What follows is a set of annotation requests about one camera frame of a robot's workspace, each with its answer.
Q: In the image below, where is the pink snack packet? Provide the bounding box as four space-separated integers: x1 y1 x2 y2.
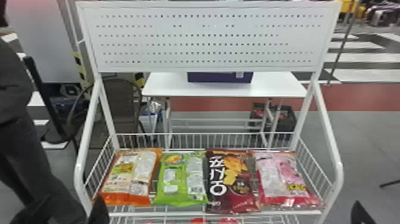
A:
251 150 324 210

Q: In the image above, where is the white side table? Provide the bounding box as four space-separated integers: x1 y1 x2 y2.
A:
142 71 309 150

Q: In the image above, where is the black crate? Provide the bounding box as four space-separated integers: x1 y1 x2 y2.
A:
249 102 297 133

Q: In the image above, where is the white wire rack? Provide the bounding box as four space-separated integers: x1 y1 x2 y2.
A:
73 0 345 224

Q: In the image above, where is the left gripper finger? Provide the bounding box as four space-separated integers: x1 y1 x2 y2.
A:
88 195 110 224

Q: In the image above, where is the brown chair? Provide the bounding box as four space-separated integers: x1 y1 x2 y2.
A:
100 77 148 148

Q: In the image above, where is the orange snack packet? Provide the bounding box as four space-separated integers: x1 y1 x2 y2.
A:
99 148 164 207

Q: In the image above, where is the blue box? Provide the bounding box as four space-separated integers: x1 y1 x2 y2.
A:
187 71 254 84

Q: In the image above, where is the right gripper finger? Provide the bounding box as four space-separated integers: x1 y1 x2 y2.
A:
350 200 377 224

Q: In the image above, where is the dark red snack packet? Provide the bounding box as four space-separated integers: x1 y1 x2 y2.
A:
204 148 263 214

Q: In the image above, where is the black cable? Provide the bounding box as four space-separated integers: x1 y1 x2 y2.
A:
64 83 95 143

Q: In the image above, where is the green snack packet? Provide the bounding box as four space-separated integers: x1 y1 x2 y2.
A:
152 151 209 207

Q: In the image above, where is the person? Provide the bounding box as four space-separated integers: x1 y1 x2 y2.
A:
0 0 88 224

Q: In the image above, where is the yellow black striped post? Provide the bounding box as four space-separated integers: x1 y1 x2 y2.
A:
73 51 92 91

